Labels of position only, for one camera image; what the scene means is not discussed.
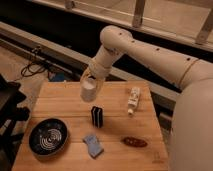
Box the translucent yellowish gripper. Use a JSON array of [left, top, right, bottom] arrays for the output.
[[80, 68, 105, 95]]

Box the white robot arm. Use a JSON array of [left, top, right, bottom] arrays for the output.
[[81, 25, 213, 171]]

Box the black white striped eraser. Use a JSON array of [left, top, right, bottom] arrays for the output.
[[91, 106, 103, 128]]

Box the blue object on floor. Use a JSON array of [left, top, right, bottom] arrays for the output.
[[49, 73, 65, 82]]

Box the white tube bottle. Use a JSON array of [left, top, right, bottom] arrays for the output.
[[127, 87, 140, 115]]

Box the wooden cutting board table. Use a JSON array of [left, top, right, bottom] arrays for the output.
[[12, 81, 168, 171]]

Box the black bowl with white spiral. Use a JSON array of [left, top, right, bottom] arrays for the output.
[[28, 118, 68, 156]]

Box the black tripod stand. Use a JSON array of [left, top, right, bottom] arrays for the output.
[[0, 74, 30, 171]]

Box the black cable on floor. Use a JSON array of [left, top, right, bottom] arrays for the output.
[[20, 46, 54, 78]]

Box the metal railing frame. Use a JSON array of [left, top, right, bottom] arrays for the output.
[[29, 0, 213, 52]]

